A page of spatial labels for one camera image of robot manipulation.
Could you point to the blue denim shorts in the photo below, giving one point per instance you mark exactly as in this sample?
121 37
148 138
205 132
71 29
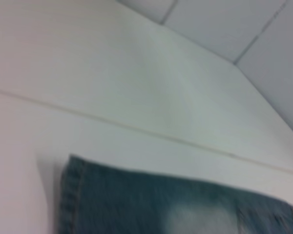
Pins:
149 207

